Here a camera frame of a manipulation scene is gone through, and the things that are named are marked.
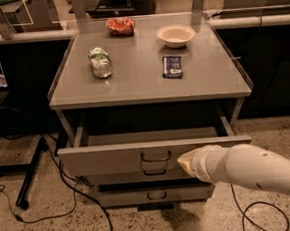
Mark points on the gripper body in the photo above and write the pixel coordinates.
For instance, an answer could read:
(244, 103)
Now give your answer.
(202, 164)

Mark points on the grey top drawer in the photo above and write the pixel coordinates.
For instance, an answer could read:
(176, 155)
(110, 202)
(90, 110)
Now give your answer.
(141, 151)

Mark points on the grey drawer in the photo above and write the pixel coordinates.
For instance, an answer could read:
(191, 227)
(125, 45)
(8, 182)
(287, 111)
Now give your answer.
(138, 176)
(141, 151)
(152, 195)

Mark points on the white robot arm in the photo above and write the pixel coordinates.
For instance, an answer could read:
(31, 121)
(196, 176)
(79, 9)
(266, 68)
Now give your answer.
(246, 165)

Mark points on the grey drawer cabinet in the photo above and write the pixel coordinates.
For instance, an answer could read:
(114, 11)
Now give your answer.
(137, 98)

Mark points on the grey bottom drawer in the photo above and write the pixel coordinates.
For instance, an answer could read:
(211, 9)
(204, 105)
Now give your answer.
(152, 195)

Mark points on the grey middle drawer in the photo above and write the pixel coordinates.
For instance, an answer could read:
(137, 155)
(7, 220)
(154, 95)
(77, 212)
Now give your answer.
(138, 176)

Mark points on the blue snack packet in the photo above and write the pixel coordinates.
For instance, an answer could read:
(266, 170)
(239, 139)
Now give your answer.
(172, 67)

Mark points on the white paper bowl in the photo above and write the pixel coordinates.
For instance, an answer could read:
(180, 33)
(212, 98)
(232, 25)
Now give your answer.
(175, 36)

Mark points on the red crushed soda can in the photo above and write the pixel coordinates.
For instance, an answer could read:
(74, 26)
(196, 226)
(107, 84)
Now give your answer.
(120, 26)

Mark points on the black stand leg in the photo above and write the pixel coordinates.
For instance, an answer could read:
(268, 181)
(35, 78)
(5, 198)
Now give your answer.
(28, 169)

